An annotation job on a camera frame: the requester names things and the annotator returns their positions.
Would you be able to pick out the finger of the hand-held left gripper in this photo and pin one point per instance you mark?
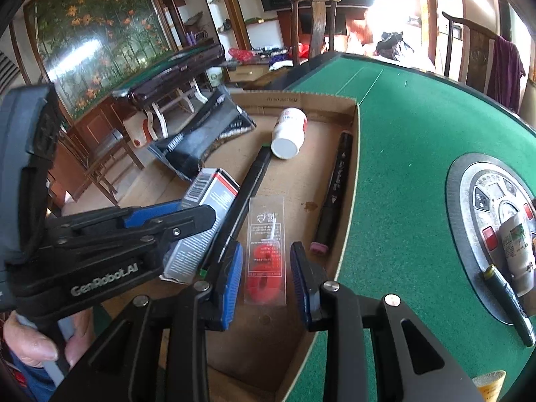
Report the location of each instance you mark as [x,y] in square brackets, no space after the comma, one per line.
[188,220]
[146,213]

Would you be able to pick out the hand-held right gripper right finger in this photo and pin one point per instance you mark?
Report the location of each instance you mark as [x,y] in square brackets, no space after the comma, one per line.
[299,284]

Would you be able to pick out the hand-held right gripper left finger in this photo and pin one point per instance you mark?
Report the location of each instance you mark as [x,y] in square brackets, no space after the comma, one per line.
[232,284]

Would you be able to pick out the striped red black box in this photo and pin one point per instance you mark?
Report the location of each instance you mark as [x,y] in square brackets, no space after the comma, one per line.
[209,201]

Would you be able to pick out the clear packet red rings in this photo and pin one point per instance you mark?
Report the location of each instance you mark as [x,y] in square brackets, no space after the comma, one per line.
[264,268]

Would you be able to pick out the cardboard box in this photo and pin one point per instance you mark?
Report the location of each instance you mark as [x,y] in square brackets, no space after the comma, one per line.
[293,163]

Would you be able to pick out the black pen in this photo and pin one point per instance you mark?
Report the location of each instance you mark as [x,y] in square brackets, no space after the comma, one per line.
[508,301]

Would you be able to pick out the white tube green print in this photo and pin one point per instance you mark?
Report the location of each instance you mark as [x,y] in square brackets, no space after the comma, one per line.
[517,251]

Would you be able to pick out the person's left forearm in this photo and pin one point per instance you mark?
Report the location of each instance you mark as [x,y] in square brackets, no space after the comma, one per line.
[29,379]

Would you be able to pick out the person's left hand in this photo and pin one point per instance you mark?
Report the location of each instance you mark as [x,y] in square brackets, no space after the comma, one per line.
[29,343]

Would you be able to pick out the dark wooden chair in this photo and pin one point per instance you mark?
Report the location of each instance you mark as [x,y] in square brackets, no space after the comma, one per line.
[104,163]

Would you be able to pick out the black marker green cap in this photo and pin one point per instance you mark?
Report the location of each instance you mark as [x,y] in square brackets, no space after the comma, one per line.
[247,188]

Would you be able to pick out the black printed packet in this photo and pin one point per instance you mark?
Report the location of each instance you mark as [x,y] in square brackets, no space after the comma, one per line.
[188,146]

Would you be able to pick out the white plastic jug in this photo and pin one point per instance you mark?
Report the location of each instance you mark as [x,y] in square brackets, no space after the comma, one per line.
[140,132]

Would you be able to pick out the black marker pink cap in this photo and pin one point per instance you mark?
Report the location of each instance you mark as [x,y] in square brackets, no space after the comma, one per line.
[335,184]

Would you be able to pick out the white bottle red label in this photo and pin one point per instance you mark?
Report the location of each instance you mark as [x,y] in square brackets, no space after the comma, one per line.
[289,142]

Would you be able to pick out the white pot green mark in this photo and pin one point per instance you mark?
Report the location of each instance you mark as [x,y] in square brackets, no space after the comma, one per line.
[214,77]

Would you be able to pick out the dark wooden mahjong table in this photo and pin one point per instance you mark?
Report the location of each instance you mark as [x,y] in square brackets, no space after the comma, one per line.
[176,65]

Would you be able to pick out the red plastic bag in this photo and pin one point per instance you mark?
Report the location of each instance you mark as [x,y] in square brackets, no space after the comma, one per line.
[240,54]
[304,49]

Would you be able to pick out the round grey table console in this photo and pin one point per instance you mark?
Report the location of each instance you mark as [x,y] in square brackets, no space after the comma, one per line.
[465,217]

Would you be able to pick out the black bag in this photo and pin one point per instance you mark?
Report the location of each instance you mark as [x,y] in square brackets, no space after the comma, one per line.
[391,42]

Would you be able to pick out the wooden chair carved back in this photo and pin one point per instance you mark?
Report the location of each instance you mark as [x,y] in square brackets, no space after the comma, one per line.
[477,58]

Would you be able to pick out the purple cloth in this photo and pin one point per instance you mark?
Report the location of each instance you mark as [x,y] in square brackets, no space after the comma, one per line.
[504,71]

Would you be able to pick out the flower wall painting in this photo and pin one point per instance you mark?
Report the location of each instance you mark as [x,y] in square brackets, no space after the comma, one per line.
[104,29]

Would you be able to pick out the wooden wall shelving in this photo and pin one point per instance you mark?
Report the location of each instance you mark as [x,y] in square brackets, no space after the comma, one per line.
[228,4]

